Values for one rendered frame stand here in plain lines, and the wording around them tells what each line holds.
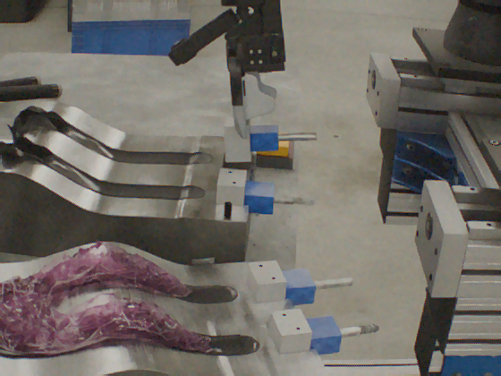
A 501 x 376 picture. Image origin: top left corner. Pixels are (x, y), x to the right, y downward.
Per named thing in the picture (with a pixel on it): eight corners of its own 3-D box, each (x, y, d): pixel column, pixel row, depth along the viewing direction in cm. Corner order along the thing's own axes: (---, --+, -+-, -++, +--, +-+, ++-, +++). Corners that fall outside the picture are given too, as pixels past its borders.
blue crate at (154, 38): (188, 36, 473) (190, -1, 463) (188, 61, 436) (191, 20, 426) (78, 38, 467) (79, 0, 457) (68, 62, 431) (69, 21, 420)
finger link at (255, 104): (276, 138, 127) (272, 72, 127) (233, 141, 128) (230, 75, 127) (277, 137, 131) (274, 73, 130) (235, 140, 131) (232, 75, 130)
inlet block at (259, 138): (317, 149, 136) (315, 114, 135) (318, 159, 132) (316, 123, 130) (228, 152, 137) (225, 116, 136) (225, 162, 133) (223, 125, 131)
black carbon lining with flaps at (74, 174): (213, 165, 138) (216, 106, 134) (202, 217, 124) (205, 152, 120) (5, 149, 139) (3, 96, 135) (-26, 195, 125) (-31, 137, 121)
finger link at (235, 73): (242, 106, 126) (238, 44, 125) (231, 106, 126) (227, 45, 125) (244, 105, 131) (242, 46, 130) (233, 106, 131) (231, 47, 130)
